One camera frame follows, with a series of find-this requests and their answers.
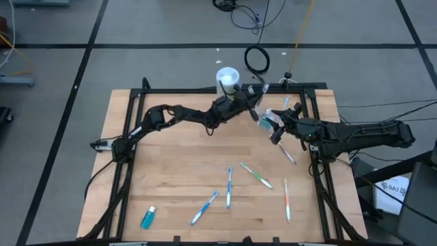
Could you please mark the green toothbrush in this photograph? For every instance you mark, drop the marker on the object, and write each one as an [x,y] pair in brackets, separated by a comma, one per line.
[257,176]

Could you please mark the clear acrylic organizer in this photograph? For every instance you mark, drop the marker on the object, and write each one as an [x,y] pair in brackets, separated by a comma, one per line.
[273,118]

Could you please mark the blue toothbrush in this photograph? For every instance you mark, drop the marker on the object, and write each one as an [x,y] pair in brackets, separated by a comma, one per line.
[229,191]
[265,88]
[205,207]

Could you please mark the dark grey chair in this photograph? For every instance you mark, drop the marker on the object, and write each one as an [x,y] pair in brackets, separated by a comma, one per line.
[418,205]

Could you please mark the blue mouthwash bottle white cap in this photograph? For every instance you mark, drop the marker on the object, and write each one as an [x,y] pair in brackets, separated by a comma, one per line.
[147,220]
[264,124]

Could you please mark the orange toothbrush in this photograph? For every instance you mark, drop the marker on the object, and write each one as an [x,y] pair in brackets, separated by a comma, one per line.
[287,201]

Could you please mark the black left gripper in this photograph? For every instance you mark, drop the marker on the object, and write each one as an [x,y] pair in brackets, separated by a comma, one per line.
[225,107]

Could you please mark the black aluminium table frame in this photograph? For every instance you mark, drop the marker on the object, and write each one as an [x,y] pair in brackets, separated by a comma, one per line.
[170,91]

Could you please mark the black diagonal stand leg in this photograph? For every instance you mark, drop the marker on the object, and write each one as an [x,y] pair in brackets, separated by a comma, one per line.
[392,169]

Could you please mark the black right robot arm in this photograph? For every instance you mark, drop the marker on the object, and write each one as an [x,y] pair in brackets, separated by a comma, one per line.
[368,135]

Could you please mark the white wipes canister green label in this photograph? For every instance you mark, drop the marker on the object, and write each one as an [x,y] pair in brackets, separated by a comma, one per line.
[227,77]

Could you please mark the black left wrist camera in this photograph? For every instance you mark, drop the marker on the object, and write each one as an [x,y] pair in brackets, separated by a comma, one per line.
[239,91]

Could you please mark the grey stand base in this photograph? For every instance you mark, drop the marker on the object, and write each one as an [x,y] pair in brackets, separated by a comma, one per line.
[17,81]

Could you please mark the black stand foot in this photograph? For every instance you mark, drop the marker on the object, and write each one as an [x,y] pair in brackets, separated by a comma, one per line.
[288,75]

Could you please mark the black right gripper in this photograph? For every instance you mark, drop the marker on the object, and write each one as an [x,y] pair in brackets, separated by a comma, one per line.
[304,128]

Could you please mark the white printed paper sheet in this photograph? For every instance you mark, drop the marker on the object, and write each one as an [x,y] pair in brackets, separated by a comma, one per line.
[391,193]

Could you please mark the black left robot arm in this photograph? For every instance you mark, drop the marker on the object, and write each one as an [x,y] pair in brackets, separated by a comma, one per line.
[191,114]

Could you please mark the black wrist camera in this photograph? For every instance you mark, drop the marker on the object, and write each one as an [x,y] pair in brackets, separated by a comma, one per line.
[297,107]
[239,91]

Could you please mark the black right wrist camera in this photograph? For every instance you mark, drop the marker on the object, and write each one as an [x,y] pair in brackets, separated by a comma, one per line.
[297,107]

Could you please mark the purple toothbrush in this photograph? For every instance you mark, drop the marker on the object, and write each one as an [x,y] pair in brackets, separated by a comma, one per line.
[286,102]
[288,155]

